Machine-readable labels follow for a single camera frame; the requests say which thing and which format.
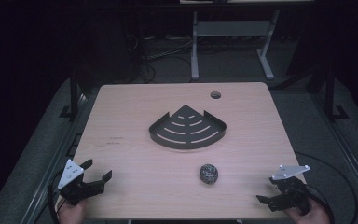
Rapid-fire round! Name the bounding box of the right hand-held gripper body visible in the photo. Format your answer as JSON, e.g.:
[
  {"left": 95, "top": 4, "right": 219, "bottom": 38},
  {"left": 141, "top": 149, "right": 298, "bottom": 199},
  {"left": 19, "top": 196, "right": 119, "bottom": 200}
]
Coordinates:
[{"left": 268, "top": 164, "right": 311, "bottom": 217}]

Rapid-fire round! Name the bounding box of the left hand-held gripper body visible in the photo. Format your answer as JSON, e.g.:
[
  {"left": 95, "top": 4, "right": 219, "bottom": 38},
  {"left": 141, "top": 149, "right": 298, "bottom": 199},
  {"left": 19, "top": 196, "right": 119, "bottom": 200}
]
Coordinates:
[{"left": 57, "top": 159, "right": 91, "bottom": 206}]

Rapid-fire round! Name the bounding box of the steel wool ball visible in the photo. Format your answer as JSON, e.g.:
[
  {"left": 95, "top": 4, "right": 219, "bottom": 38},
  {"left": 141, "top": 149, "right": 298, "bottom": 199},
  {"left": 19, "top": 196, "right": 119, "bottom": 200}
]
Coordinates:
[{"left": 199, "top": 163, "right": 219, "bottom": 185}]

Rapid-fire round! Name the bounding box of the black metal corner shelf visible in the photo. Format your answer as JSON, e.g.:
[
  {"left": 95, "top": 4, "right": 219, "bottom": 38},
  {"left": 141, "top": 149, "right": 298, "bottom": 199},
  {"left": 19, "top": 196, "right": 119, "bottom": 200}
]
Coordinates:
[{"left": 148, "top": 105, "right": 227, "bottom": 150}]

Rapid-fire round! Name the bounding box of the person's right hand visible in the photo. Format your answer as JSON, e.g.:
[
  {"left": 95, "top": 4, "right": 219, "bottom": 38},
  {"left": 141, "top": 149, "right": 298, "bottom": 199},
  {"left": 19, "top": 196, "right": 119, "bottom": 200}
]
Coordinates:
[{"left": 282, "top": 197, "right": 332, "bottom": 224}]

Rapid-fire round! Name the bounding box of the person's left hand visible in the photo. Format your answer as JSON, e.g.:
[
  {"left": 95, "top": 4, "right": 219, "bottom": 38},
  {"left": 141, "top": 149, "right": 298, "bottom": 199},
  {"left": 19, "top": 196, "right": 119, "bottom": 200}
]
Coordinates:
[{"left": 57, "top": 199, "right": 90, "bottom": 224}]

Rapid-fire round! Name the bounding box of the aluminium frame rail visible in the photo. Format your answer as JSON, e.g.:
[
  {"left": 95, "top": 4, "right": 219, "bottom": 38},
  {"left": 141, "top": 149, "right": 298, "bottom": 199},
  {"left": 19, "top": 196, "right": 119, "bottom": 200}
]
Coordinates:
[
  {"left": 20, "top": 92, "right": 91, "bottom": 224},
  {"left": 310, "top": 92, "right": 358, "bottom": 208}
]

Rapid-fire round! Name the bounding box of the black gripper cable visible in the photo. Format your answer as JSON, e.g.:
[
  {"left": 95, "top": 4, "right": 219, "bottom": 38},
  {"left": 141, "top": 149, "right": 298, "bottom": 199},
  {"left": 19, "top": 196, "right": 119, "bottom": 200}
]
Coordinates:
[
  {"left": 47, "top": 170, "right": 67, "bottom": 224},
  {"left": 306, "top": 184, "right": 336, "bottom": 224}
]

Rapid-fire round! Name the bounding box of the black floor cable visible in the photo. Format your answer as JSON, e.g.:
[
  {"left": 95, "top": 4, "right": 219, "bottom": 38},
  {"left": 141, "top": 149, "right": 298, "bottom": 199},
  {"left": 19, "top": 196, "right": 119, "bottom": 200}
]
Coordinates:
[{"left": 293, "top": 150, "right": 358, "bottom": 224}]

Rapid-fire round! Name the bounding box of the black metal post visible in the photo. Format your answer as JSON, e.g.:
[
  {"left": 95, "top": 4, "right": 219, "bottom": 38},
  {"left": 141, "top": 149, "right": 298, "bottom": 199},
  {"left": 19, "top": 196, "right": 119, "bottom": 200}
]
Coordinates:
[
  {"left": 58, "top": 68, "right": 79, "bottom": 121},
  {"left": 324, "top": 65, "right": 351, "bottom": 122}
]

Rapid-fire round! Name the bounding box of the bundle of floor cables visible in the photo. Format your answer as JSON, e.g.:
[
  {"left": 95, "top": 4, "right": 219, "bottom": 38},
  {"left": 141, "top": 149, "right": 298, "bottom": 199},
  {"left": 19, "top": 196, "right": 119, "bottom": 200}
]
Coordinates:
[{"left": 125, "top": 35, "right": 197, "bottom": 83}]

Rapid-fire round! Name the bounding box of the grey metal desk frame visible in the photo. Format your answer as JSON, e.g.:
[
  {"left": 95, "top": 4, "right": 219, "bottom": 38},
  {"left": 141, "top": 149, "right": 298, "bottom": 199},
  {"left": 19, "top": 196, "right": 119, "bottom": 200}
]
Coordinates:
[{"left": 190, "top": 10, "right": 281, "bottom": 81}]

